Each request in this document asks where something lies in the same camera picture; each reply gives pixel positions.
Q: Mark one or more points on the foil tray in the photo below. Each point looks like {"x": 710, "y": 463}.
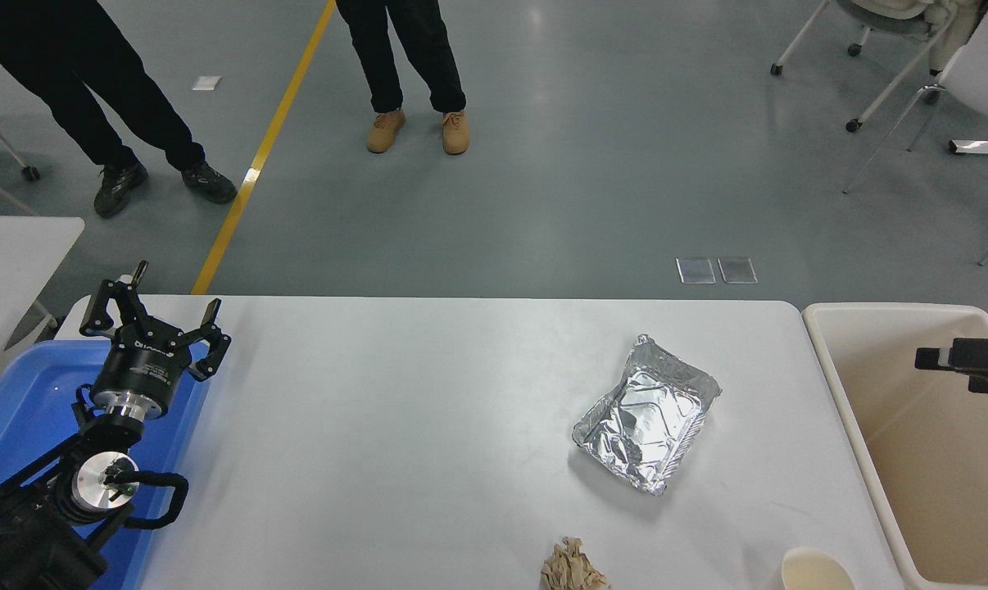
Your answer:
{"x": 641, "y": 426}

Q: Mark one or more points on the blue plastic tray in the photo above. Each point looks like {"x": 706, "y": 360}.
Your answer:
{"x": 27, "y": 410}

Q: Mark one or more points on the silver metal bar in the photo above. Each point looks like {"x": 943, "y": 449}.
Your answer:
{"x": 982, "y": 147}

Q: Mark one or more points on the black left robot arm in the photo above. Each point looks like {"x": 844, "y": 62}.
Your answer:
{"x": 19, "y": 533}

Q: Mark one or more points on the white paper cup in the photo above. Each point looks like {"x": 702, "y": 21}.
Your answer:
{"x": 818, "y": 572}

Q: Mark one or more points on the grey office chair with castors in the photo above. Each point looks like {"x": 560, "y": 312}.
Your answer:
{"x": 879, "y": 6}

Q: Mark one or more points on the white chair with metal legs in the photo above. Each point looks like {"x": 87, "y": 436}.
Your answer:
{"x": 985, "y": 78}

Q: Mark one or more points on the metal floor plate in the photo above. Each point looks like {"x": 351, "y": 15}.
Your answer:
{"x": 737, "y": 270}
{"x": 695, "y": 270}

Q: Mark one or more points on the large pale bin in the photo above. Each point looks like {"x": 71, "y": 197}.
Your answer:
{"x": 887, "y": 426}

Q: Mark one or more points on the person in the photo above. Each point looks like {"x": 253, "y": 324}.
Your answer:
{"x": 52, "y": 49}
{"x": 379, "y": 49}

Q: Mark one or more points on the white side table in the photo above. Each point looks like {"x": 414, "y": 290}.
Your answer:
{"x": 11, "y": 262}

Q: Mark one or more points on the chair base with castor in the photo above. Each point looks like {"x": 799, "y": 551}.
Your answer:
{"x": 28, "y": 173}

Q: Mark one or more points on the crumpled tan paper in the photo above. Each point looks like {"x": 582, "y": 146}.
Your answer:
{"x": 572, "y": 569}

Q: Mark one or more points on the yellow floor tape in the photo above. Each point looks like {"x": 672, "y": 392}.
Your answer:
{"x": 232, "y": 213}

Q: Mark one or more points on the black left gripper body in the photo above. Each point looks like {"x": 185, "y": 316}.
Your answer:
{"x": 146, "y": 365}

